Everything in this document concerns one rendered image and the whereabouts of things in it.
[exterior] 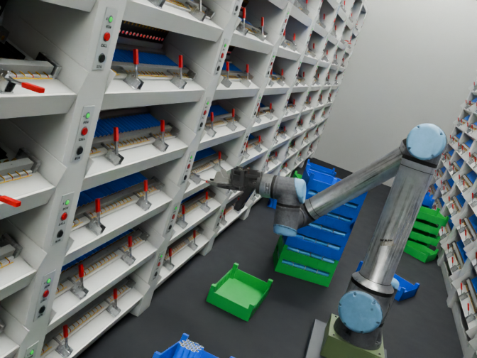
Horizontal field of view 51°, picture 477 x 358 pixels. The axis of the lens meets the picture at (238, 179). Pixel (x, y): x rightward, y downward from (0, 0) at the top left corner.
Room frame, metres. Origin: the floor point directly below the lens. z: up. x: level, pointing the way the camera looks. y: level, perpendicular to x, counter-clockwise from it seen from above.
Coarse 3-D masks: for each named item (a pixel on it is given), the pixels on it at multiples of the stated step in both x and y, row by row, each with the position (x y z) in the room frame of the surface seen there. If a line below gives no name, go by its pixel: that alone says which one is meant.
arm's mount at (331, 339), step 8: (328, 328) 1.78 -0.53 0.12; (328, 336) 1.68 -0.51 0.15; (336, 336) 1.69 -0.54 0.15; (328, 344) 1.68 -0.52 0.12; (336, 344) 1.67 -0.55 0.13; (344, 344) 1.67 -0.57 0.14; (328, 352) 1.68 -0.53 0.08; (336, 352) 1.67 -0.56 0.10; (344, 352) 1.67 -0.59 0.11; (352, 352) 1.66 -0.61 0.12; (360, 352) 1.66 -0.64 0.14; (368, 352) 1.65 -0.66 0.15; (376, 352) 1.67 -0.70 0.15
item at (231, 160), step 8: (216, 152) 2.33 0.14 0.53; (224, 152) 2.32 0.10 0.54; (224, 160) 2.30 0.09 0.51; (232, 160) 2.31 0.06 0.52; (200, 168) 2.03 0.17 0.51; (224, 168) 2.22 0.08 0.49; (232, 168) 2.30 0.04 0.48; (200, 176) 1.96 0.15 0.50; (208, 176) 2.01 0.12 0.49; (192, 184) 1.84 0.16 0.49; (200, 184) 1.89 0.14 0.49; (208, 184) 2.01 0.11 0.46; (184, 192) 1.72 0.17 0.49; (192, 192) 1.84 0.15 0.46
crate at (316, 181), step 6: (306, 168) 2.59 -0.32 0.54; (306, 174) 2.52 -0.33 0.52; (312, 174) 2.41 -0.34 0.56; (318, 174) 2.61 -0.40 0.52; (324, 174) 2.61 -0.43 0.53; (306, 180) 2.46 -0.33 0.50; (312, 180) 2.41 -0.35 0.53; (318, 180) 2.41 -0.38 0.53; (324, 180) 2.61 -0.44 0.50; (330, 180) 2.61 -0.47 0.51; (336, 180) 2.61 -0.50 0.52; (306, 186) 2.41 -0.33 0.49; (312, 186) 2.41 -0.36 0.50; (318, 186) 2.41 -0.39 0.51; (324, 186) 2.41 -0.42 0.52; (366, 192) 2.43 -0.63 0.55; (354, 198) 2.42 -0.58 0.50; (360, 198) 2.43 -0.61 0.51; (360, 204) 2.43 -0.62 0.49
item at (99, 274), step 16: (144, 224) 1.64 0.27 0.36; (112, 240) 1.48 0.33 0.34; (128, 240) 1.45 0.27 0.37; (144, 240) 1.61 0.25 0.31; (160, 240) 1.62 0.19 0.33; (80, 256) 1.32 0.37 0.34; (96, 256) 1.35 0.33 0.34; (112, 256) 1.43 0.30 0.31; (128, 256) 1.45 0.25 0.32; (144, 256) 1.53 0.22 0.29; (64, 272) 1.21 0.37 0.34; (80, 272) 1.19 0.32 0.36; (96, 272) 1.31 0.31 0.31; (112, 272) 1.36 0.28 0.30; (128, 272) 1.45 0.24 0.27; (64, 288) 1.18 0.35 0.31; (80, 288) 1.19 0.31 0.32; (96, 288) 1.25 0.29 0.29; (64, 304) 1.13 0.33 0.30; (80, 304) 1.17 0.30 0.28; (64, 320) 1.13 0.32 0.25
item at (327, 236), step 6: (300, 228) 2.41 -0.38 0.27; (306, 228) 2.41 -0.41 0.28; (312, 228) 2.41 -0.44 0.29; (306, 234) 2.41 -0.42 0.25; (312, 234) 2.41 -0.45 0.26; (318, 234) 2.42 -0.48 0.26; (324, 234) 2.42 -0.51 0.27; (330, 234) 2.42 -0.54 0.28; (336, 234) 2.42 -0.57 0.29; (348, 234) 2.43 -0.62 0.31; (324, 240) 2.42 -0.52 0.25; (330, 240) 2.42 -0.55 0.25; (336, 240) 2.42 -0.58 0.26; (342, 240) 2.43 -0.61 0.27; (342, 246) 2.43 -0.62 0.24
